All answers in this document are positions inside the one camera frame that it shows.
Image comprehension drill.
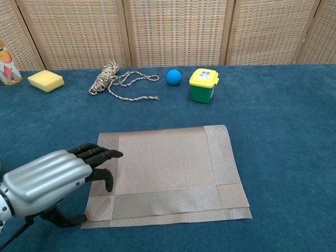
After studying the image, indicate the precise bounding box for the juice bottle with white cap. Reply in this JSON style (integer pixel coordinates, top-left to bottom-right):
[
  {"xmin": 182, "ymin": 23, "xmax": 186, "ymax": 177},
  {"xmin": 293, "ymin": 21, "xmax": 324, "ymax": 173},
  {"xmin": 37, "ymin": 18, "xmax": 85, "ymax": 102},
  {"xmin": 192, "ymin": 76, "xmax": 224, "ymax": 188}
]
[{"xmin": 0, "ymin": 40, "xmax": 23, "ymax": 86}]

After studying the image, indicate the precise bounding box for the blue felt table cover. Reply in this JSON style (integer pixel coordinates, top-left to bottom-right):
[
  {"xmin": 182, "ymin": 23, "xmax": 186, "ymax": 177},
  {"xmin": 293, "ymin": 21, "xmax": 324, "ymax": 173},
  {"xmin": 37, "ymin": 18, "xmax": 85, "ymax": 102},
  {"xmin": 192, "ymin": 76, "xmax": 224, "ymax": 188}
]
[{"xmin": 0, "ymin": 64, "xmax": 336, "ymax": 252}]

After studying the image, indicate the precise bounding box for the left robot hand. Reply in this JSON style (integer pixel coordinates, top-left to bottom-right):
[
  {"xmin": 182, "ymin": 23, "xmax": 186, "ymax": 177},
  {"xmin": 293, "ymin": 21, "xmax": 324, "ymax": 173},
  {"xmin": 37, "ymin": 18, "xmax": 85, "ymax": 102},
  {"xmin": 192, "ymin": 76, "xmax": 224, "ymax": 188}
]
[{"xmin": 0, "ymin": 143, "xmax": 124, "ymax": 228}]

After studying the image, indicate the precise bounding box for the green container with yellow lid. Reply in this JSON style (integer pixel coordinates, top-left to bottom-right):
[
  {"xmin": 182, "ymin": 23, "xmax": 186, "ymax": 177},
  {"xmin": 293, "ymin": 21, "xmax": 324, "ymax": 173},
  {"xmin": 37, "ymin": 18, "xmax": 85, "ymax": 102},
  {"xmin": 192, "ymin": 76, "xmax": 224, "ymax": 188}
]
[{"xmin": 188, "ymin": 68, "xmax": 221, "ymax": 104}]

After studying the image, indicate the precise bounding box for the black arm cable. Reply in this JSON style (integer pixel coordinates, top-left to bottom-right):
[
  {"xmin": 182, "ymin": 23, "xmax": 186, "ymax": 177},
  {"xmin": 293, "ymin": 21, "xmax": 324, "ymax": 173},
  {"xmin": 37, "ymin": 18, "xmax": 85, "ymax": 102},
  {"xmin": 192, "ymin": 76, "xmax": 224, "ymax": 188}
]
[{"xmin": 0, "ymin": 217, "xmax": 35, "ymax": 250}]

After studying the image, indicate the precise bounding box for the yellow sponge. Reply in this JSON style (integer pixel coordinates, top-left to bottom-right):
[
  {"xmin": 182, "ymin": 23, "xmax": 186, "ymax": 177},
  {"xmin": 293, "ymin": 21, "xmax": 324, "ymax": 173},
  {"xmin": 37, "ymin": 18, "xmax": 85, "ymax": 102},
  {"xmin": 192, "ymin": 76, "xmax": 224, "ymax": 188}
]
[{"xmin": 27, "ymin": 69, "xmax": 65, "ymax": 93}]

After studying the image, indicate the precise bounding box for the woven bamboo screen panel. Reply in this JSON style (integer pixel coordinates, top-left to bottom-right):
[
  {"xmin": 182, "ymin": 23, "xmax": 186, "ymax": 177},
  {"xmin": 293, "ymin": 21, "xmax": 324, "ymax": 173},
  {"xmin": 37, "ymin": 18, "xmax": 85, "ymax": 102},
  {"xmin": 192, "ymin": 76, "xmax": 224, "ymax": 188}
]
[
  {"xmin": 122, "ymin": 0, "xmax": 236, "ymax": 68},
  {"xmin": 225, "ymin": 0, "xmax": 322, "ymax": 66},
  {"xmin": 0, "ymin": 0, "xmax": 47, "ymax": 71},
  {"xmin": 15, "ymin": 0, "xmax": 133, "ymax": 70},
  {"xmin": 292, "ymin": 0, "xmax": 336, "ymax": 65}
]

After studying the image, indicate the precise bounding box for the braided rope bundle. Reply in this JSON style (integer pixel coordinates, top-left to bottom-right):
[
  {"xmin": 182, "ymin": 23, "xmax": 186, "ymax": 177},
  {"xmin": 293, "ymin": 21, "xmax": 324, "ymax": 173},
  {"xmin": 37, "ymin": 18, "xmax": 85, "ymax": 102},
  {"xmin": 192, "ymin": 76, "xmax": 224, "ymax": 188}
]
[{"xmin": 88, "ymin": 60, "xmax": 161, "ymax": 102}]

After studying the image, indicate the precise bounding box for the brown woven placemat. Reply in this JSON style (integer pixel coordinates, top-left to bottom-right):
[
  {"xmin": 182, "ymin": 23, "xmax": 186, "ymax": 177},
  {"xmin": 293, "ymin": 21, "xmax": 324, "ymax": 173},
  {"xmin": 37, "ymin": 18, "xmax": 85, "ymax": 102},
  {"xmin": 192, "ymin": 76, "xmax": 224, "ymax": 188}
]
[{"xmin": 80, "ymin": 124, "xmax": 253, "ymax": 229}]

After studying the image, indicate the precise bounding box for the blue ball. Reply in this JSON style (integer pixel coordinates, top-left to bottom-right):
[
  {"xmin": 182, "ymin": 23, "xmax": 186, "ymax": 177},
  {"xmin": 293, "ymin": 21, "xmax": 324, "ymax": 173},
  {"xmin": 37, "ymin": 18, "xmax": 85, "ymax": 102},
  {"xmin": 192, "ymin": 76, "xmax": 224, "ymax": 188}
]
[{"xmin": 166, "ymin": 69, "xmax": 183, "ymax": 86}]

